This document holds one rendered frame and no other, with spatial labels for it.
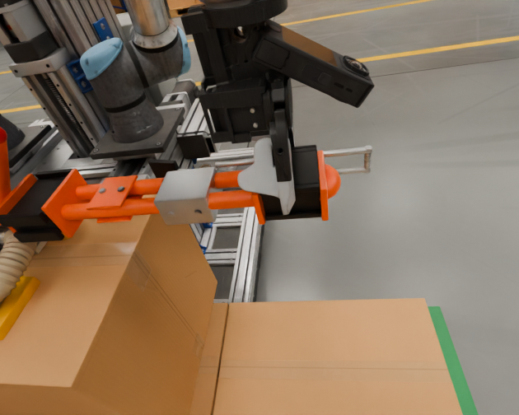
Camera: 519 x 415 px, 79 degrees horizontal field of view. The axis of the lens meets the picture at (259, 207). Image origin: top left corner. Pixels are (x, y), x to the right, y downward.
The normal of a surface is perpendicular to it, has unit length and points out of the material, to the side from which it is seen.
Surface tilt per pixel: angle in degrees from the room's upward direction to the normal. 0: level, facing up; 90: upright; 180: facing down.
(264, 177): 71
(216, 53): 90
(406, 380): 0
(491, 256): 0
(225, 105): 90
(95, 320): 0
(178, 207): 90
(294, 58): 91
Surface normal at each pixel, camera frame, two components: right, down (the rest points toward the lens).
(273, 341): -0.18, -0.70
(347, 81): -0.04, 0.72
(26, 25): 0.98, -0.06
